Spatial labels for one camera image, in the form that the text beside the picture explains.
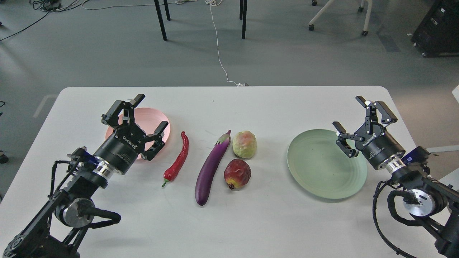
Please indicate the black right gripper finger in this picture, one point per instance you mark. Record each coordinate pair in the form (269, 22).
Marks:
(342, 143)
(378, 116)

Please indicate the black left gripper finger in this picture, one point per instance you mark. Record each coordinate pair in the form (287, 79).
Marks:
(121, 113)
(157, 142)

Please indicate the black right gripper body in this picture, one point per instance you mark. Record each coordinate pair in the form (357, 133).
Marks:
(378, 146)

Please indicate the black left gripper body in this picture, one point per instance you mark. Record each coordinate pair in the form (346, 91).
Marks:
(123, 146)

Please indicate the red chili pepper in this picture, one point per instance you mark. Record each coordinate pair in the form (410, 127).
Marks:
(172, 172)

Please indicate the purple eggplant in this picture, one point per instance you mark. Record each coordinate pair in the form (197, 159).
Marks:
(209, 168)

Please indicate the green pink round fruit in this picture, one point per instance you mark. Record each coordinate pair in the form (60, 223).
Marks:
(244, 144)

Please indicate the red pomegranate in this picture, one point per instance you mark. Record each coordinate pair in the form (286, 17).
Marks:
(237, 174)

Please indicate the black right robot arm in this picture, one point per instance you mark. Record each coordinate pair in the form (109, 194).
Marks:
(416, 198)

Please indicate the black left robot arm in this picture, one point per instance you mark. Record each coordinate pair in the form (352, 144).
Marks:
(57, 230)

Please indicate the pink plate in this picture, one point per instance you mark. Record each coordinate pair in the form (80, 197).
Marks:
(147, 119)

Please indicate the green plate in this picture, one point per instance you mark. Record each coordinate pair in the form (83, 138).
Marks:
(320, 167)

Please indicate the white chair base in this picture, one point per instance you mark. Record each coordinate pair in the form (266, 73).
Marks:
(325, 13)

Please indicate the black equipment case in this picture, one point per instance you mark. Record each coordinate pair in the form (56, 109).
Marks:
(438, 33)

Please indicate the black table legs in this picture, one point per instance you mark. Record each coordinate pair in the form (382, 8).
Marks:
(162, 11)

